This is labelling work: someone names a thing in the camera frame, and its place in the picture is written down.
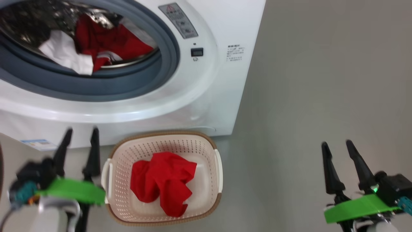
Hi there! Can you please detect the steel perforated washer drum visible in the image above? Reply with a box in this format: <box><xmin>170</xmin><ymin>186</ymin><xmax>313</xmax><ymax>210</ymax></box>
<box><xmin>0</xmin><ymin>0</ymin><xmax>160</xmax><ymax>70</ymax></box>

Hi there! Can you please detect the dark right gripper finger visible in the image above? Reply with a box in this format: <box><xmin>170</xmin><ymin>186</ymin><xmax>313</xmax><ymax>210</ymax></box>
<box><xmin>321</xmin><ymin>141</ymin><xmax>346</xmax><ymax>195</ymax></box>
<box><xmin>345</xmin><ymin>139</ymin><xmax>377</xmax><ymax>194</ymax></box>

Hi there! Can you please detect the cream perforated laundry basket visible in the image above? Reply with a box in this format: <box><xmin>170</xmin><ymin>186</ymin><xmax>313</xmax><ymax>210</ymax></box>
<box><xmin>101</xmin><ymin>130</ymin><xmax>223</xmax><ymax>226</ymax></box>

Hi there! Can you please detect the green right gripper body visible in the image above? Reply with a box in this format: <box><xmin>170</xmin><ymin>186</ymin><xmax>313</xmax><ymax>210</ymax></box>
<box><xmin>324</xmin><ymin>193</ymin><xmax>403</xmax><ymax>224</ymax></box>

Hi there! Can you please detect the plain red garment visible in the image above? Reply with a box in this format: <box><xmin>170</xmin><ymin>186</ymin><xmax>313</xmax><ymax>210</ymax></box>
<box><xmin>130</xmin><ymin>151</ymin><xmax>197</xmax><ymax>218</ymax></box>

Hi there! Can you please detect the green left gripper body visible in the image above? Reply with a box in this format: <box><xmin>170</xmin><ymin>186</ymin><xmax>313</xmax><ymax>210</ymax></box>
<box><xmin>35</xmin><ymin>177</ymin><xmax>107</xmax><ymax>206</ymax></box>

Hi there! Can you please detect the red garment with white trim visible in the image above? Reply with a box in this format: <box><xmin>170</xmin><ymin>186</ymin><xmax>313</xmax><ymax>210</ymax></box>
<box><xmin>75</xmin><ymin>14</ymin><xmax>155</xmax><ymax>73</ymax></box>

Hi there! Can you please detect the grey warning sticker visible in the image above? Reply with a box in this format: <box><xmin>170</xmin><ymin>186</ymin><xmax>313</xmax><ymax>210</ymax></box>
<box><xmin>158</xmin><ymin>3</ymin><xmax>199</xmax><ymax>39</ymax></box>

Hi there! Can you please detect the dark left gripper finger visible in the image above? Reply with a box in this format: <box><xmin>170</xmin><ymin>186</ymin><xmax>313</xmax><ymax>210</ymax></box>
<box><xmin>82</xmin><ymin>127</ymin><xmax>101</xmax><ymax>182</ymax></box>
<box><xmin>52</xmin><ymin>128</ymin><xmax>73</xmax><ymax>178</ymax></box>

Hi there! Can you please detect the blue white energy label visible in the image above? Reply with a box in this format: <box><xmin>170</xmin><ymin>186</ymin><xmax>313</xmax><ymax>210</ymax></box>
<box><xmin>20</xmin><ymin>139</ymin><xmax>58</xmax><ymax>151</ymax></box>

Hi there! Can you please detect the white washing machine body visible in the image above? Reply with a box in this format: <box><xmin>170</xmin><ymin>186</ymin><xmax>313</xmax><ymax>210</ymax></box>
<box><xmin>0</xmin><ymin>0</ymin><xmax>267</xmax><ymax>152</ymax></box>

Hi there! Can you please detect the grey rubber door gasket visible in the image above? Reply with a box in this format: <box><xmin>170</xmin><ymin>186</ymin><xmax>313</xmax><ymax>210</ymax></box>
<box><xmin>0</xmin><ymin>0</ymin><xmax>181</xmax><ymax>102</ymax></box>

